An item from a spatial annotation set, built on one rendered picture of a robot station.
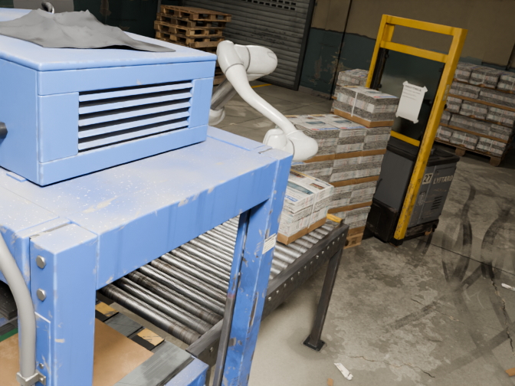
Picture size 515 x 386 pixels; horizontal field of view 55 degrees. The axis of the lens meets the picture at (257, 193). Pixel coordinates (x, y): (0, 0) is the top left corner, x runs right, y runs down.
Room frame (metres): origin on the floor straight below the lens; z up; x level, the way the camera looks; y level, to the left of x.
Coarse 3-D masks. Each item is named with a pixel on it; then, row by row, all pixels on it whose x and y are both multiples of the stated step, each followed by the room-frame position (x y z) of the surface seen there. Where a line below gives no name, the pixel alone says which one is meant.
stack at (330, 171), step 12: (300, 168) 3.23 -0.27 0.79; (312, 168) 3.31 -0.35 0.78; (324, 168) 3.39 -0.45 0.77; (336, 168) 3.48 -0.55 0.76; (348, 168) 3.57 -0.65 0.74; (324, 180) 3.41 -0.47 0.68; (336, 180) 3.50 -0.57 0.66; (336, 192) 3.52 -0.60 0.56; (348, 192) 3.61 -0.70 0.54; (336, 204) 3.53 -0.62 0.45; (348, 204) 3.63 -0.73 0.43; (336, 216) 3.56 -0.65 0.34
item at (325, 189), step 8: (296, 176) 2.40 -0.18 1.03; (304, 176) 2.42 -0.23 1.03; (304, 184) 2.32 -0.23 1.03; (312, 184) 2.34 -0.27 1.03; (320, 184) 2.36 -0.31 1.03; (328, 184) 2.38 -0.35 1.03; (320, 192) 2.26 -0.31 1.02; (328, 192) 2.34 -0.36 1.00; (320, 200) 2.27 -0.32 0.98; (328, 200) 2.35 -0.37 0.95; (320, 208) 2.30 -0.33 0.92; (328, 208) 2.38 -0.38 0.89; (320, 216) 2.32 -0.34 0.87
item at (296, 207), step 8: (288, 192) 2.17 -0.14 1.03; (296, 192) 2.19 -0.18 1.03; (304, 192) 2.21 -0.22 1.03; (288, 200) 2.09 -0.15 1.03; (296, 200) 2.10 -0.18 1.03; (304, 200) 2.13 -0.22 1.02; (288, 208) 2.08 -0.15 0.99; (296, 208) 2.08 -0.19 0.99; (304, 208) 2.16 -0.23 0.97; (288, 216) 2.09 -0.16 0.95; (296, 216) 2.10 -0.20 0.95; (304, 216) 2.17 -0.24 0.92; (280, 224) 2.10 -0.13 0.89; (288, 224) 2.08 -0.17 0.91; (296, 224) 2.12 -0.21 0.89; (304, 224) 2.19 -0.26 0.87; (280, 232) 2.09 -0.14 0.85; (288, 232) 2.08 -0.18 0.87; (296, 232) 2.13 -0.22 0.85
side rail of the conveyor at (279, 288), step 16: (320, 240) 2.18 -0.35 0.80; (336, 240) 2.27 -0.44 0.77; (304, 256) 2.00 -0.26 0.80; (320, 256) 2.10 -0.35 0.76; (288, 272) 1.84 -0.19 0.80; (304, 272) 1.95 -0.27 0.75; (272, 288) 1.69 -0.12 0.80; (288, 288) 1.81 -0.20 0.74; (272, 304) 1.69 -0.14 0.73; (208, 336) 1.34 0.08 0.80; (192, 352) 1.25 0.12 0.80; (208, 352) 1.30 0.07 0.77; (208, 368) 1.31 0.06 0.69
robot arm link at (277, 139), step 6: (270, 132) 2.04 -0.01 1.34; (276, 132) 2.04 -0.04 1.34; (282, 132) 2.05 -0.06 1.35; (264, 138) 2.05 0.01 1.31; (270, 138) 2.02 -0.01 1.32; (276, 138) 2.02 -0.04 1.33; (282, 138) 2.03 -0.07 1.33; (264, 144) 2.04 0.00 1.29; (270, 144) 2.02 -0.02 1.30; (276, 144) 2.01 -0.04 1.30; (282, 144) 2.02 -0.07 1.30; (288, 144) 2.06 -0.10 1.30; (288, 150) 2.05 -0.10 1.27
